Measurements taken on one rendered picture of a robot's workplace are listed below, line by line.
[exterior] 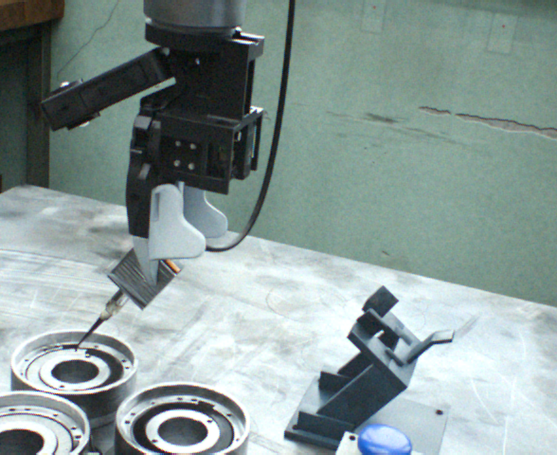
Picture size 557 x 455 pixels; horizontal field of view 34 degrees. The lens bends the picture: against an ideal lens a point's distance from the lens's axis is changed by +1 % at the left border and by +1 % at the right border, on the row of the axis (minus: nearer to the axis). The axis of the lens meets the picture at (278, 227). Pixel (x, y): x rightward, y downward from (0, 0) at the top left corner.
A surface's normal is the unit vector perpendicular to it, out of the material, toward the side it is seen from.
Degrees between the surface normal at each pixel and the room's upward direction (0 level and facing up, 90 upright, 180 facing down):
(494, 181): 90
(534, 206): 90
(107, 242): 0
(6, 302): 0
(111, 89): 90
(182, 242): 87
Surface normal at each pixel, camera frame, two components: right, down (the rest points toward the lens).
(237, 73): -0.30, 0.32
